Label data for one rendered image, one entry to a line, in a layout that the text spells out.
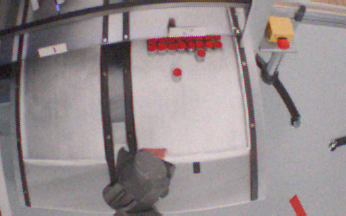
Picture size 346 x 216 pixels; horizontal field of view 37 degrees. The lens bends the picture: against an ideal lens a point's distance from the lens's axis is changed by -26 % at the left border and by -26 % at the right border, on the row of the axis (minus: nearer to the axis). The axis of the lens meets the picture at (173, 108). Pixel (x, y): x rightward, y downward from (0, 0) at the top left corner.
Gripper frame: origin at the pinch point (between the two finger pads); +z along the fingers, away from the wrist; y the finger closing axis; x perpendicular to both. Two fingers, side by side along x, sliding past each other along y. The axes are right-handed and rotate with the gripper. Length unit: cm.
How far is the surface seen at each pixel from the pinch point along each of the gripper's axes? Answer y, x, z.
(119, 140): 18.1, 18.1, 23.3
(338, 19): -25, -22, 72
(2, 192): 49, 45, 1
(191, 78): 10.2, 5.4, 40.0
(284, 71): 0, 36, 140
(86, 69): 34.3, 8.4, 30.5
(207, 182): -3.9, 22.0, 27.1
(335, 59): -26, 24, 159
